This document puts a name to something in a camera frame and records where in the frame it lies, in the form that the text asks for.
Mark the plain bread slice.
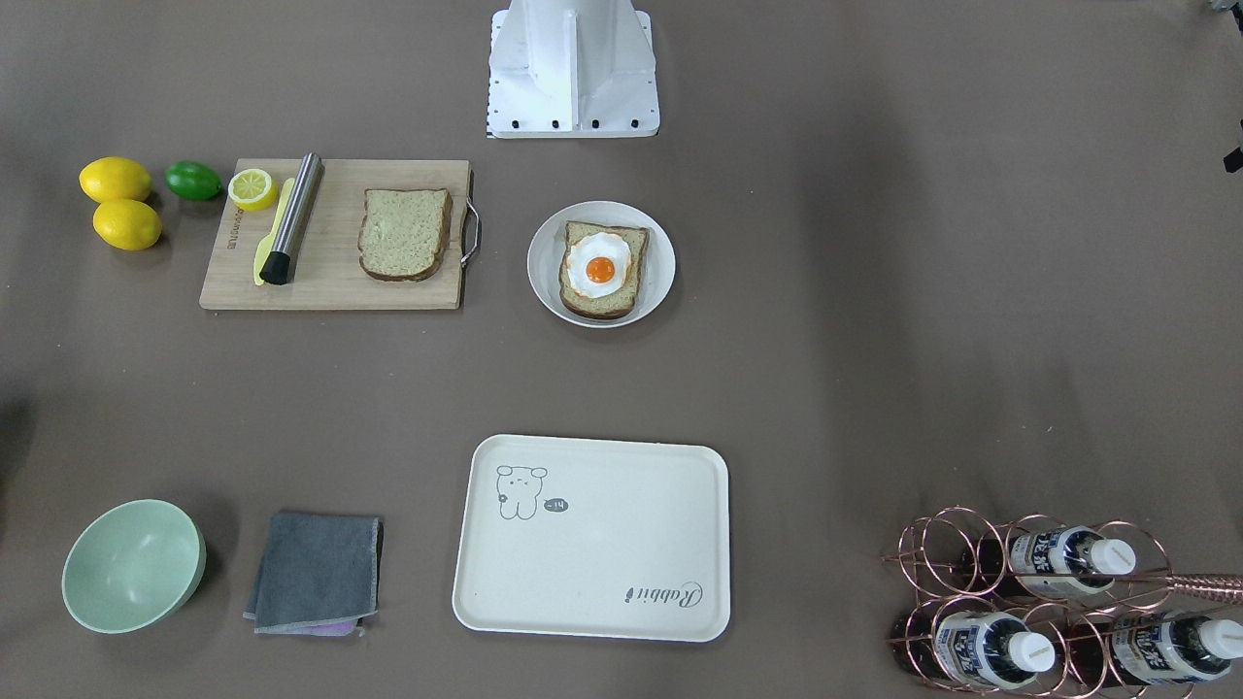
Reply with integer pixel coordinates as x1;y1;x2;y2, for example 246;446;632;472
355;187;452;282

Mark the second robot arm gripper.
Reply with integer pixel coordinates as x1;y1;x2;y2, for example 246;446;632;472
1222;146;1243;174

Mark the cream rabbit tray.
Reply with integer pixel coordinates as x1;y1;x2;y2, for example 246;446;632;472
452;434;731;643

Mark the bread slice with egg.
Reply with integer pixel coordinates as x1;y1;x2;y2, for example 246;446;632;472
559;220;650;321

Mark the white round plate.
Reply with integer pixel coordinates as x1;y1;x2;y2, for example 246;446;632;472
525;201;677;328

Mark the fried egg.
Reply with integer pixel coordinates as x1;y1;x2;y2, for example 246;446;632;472
562;230;631;299

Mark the grey folded cloth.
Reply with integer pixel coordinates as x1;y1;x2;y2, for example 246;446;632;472
242;512;385;638

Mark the half lemon slice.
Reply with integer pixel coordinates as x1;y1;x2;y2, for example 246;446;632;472
227;168;280;211

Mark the green lime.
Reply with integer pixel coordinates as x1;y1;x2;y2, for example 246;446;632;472
164;160;222;201

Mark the tea bottle white cap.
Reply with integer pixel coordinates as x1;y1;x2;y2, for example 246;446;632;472
953;525;1137;601

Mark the yellow lemon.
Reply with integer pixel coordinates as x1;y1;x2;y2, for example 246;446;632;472
92;199;163;251
77;155;152;204

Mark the green bowl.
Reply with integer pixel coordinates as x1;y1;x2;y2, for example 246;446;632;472
61;499;206;634

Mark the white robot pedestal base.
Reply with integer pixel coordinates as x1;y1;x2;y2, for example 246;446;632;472
486;1;661;139

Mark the copper wire bottle rack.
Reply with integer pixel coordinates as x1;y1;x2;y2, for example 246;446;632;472
888;506;1241;698

